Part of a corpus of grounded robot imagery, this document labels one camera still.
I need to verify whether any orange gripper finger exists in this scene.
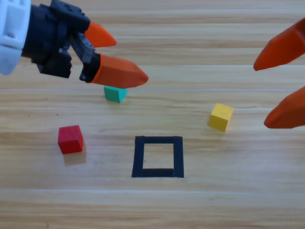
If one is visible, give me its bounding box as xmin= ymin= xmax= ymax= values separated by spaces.
xmin=84 ymin=21 xmax=118 ymax=49
xmin=79 ymin=52 xmax=150 ymax=89
xmin=264 ymin=86 xmax=305 ymax=130
xmin=253 ymin=17 xmax=305 ymax=72

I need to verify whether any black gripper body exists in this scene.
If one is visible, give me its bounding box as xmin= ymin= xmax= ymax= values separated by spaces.
xmin=21 ymin=0 xmax=100 ymax=79

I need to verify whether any green wooden block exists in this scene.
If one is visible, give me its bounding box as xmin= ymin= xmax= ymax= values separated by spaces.
xmin=103 ymin=85 xmax=128 ymax=104

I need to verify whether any yellow wooden block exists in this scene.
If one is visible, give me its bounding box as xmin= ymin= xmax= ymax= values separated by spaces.
xmin=208 ymin=103 xmax=234 ymax=132

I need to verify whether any red wooden block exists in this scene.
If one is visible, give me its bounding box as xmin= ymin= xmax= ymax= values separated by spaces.
xmin=58 ymin=125 xmax=84 ymax=155

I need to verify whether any black tape square outline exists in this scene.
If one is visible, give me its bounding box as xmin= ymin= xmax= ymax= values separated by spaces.
xmin=131 ymin=135 xmax=185 ymax=178

